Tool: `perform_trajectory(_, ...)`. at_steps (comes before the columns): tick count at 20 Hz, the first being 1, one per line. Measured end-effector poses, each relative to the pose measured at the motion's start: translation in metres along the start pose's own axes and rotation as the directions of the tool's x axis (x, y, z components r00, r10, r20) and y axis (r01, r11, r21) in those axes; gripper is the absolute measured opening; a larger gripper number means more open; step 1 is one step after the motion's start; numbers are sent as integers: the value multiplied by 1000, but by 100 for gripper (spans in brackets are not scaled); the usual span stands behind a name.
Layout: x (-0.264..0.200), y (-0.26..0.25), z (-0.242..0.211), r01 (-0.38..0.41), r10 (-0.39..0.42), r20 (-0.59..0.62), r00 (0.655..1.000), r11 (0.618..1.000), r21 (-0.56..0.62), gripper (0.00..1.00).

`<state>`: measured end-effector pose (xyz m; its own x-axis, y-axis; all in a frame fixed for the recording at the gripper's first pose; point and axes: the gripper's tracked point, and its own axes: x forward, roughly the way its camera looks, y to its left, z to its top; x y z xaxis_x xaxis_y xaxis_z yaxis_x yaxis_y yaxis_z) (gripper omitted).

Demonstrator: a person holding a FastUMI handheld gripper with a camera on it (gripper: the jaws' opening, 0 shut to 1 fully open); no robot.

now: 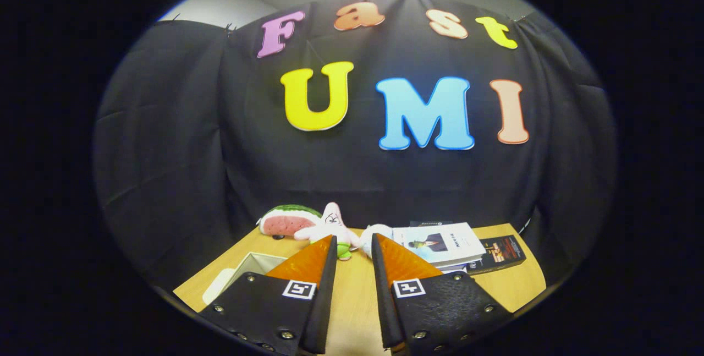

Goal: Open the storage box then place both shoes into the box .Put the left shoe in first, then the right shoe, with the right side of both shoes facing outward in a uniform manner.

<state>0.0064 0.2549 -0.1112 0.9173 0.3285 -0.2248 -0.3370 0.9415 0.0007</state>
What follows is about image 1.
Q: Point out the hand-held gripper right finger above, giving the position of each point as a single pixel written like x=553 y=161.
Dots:
x=445 y=306

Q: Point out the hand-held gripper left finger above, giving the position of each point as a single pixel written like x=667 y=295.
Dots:
x=264 y=306

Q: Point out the grey fabric storage box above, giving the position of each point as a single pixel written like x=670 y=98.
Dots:
x=258 y=262

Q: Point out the thin white book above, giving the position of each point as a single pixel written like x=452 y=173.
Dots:
x=462 y=267

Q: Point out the white book with blue picture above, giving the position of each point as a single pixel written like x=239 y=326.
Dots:
x=445 y=243

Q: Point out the black book with orange print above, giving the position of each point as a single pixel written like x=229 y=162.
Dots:
x=503 y=251

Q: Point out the watermelon slice plush toy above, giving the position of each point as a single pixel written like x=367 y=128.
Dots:
x=286 y=221

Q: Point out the white plush toy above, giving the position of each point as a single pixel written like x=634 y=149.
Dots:
x=374 y=235

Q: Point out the pink starfish plush toy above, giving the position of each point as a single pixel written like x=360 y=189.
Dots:
x=333 y=224

